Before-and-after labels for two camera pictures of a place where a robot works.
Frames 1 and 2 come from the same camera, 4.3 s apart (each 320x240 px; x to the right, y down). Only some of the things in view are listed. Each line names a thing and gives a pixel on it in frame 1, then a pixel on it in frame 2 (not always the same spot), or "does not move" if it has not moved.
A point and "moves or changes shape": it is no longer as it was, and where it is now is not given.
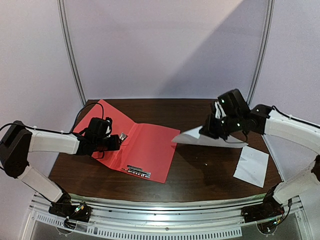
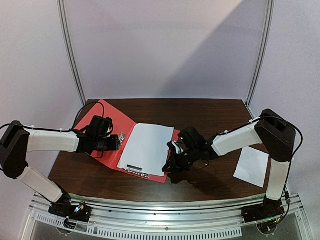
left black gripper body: x=101 y=146 does not move
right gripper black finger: x=206 y=130 -> x=169 y=166
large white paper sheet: x=193 y=136 moves or changes shape
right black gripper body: x=211 y=127 -> x=178 y=158
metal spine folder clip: x=123 y=136 does not move
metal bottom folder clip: x=138 y=170 does not move
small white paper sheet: x=252 y=166 does not move
